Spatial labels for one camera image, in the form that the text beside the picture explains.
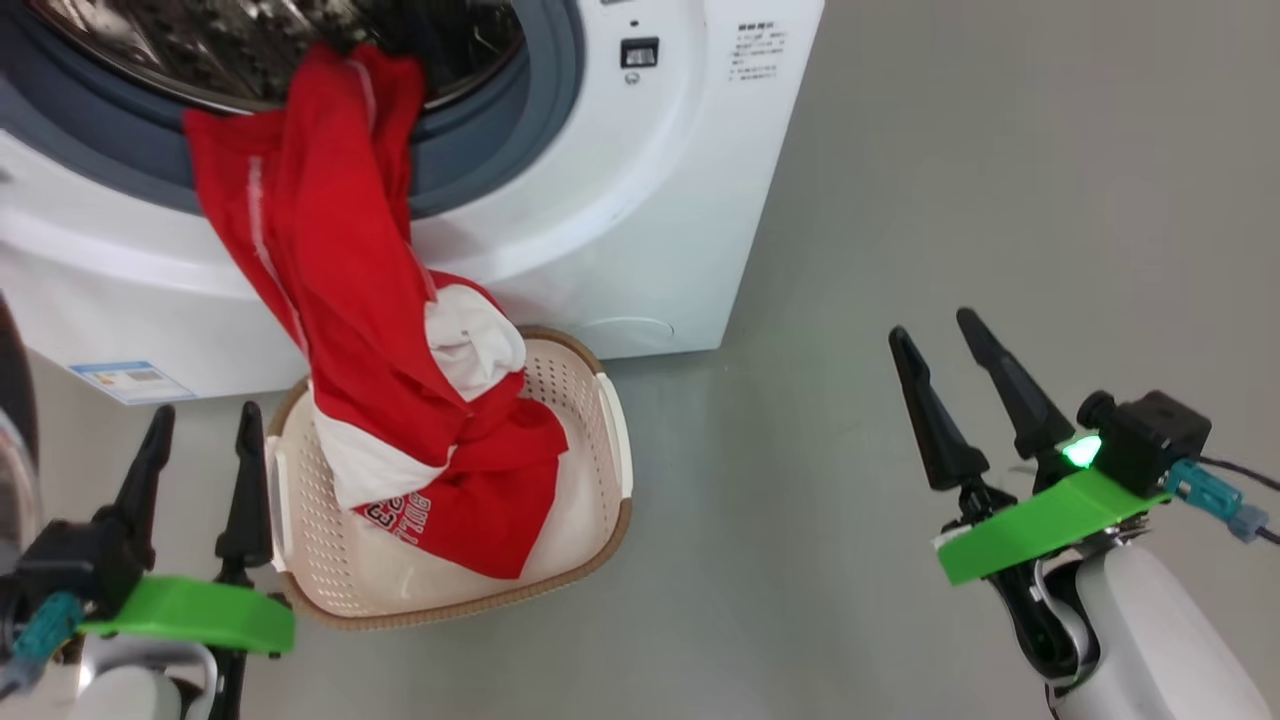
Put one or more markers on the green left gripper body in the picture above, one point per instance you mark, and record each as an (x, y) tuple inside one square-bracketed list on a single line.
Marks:
[(190, 612)]

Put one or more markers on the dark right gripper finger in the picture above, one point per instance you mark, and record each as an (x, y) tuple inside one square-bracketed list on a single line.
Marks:
[(1020, 395), (935, 430)]

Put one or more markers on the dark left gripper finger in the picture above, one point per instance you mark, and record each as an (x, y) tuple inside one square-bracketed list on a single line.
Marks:
[(247, 510), (140, 500)]

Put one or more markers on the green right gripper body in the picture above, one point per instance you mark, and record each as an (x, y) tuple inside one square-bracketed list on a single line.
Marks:
[(1050, 525)]

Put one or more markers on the black round glass washer door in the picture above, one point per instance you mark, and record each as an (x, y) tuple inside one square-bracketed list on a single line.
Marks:
[(15, 430)]

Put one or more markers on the red and white garment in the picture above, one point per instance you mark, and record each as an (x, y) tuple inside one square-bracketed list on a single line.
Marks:
[(340, 300)]

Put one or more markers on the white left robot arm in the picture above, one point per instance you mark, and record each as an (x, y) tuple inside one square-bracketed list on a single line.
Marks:
[(140, 685)]

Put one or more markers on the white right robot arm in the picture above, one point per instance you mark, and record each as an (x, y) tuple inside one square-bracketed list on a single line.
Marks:
[(1150, 640)]

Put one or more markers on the cream laundry basket brown rim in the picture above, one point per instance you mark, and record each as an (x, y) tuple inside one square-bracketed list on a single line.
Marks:
[(590, 500)]

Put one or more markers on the white front-load washing machine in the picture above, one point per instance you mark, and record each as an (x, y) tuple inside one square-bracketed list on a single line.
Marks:
[(600, 230)]

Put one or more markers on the stainless steel washing machine drum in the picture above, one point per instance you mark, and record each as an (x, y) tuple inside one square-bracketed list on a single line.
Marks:
[(200, 50)]

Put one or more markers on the blue energy label sticker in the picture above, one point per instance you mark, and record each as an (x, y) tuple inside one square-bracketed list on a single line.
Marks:
[(135, 382)]

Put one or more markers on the small black text sticker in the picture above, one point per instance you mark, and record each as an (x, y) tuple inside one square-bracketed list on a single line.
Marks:
[(760, 52)]

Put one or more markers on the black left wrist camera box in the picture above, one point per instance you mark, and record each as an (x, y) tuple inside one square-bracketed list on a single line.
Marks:
[(70, 565)]

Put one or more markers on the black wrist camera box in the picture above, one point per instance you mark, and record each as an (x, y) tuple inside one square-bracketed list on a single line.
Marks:
[(1155, 440), (70, 565)]

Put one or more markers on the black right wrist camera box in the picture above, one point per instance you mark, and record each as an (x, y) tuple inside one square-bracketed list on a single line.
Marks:
[(1155, 440)]

